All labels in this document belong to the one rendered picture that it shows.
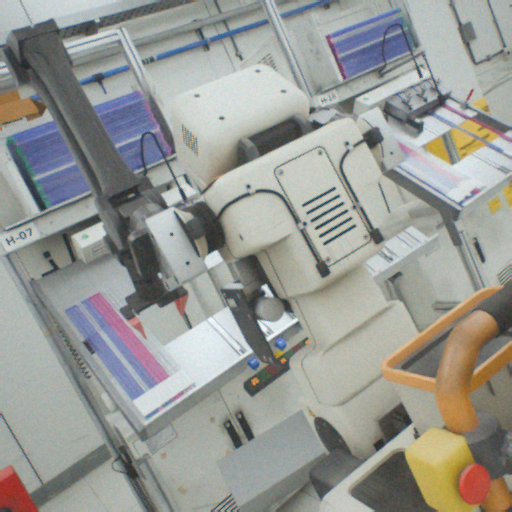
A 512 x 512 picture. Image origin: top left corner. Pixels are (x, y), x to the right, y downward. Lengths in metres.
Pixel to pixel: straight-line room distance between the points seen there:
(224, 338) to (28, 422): 2.00
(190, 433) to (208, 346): 0.39
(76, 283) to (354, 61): 1.61
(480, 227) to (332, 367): 2.02
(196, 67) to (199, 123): 3.17
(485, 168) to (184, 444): 1.67
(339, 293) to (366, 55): 1.97
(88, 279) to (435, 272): 1.52
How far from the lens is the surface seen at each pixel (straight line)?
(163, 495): 1.66
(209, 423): 1.99
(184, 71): 4.00
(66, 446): 3.58
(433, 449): 0.57
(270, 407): 2.09
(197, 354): 1.69
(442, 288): 2.64
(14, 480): 1.66
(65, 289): 1.95
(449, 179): 2.42
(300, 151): 0.87
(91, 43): 2.23
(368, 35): 2.83
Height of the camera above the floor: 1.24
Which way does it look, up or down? 9 degrees down
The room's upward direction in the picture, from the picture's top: 26 degrees counter-clockwise
